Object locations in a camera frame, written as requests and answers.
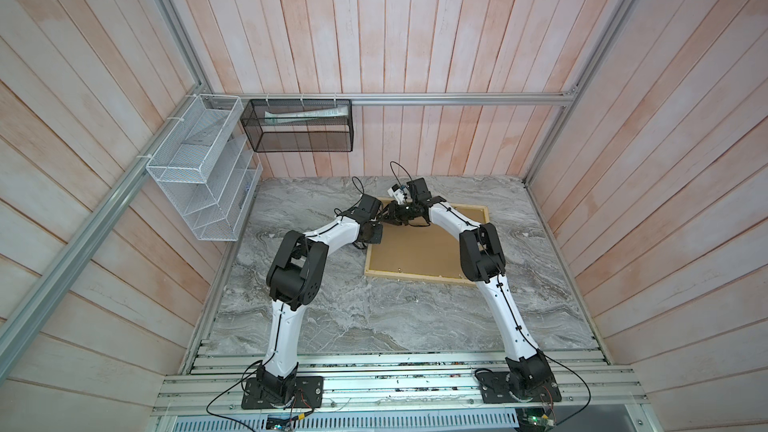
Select light wooden picture frame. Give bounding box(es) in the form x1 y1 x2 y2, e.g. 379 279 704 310
364 223 473 286

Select brown cardboard backing board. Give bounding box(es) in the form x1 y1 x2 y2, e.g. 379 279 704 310
365 199 501 285

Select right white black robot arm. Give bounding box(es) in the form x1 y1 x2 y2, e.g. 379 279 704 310
380 198 559 401

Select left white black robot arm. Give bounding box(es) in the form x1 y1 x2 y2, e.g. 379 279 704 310
255 216 383 402

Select paper sheet inside black basket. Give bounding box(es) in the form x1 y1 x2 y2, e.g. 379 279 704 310
262 106 350 126

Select aluminium slotted base rails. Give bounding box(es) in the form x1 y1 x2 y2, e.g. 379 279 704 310
150 349 661 431

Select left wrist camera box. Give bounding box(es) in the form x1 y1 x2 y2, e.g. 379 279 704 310
348 194 382 224

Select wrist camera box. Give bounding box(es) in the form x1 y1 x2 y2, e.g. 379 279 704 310
406 177 432 204
348 194 382 224

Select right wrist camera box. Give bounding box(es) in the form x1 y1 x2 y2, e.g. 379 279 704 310
406 177 432 204

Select black wire mesh basket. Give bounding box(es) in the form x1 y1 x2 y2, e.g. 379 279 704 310
240 98 355 153

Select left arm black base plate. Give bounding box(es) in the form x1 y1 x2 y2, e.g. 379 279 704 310
241 376 324 410

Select white wire mesh shelf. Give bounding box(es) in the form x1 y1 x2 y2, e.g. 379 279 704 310
146 94 262 242

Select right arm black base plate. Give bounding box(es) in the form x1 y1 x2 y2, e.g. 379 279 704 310
473 368 562 404

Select aluminium wall rail frame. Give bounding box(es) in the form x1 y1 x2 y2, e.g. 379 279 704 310
1 0 637 379

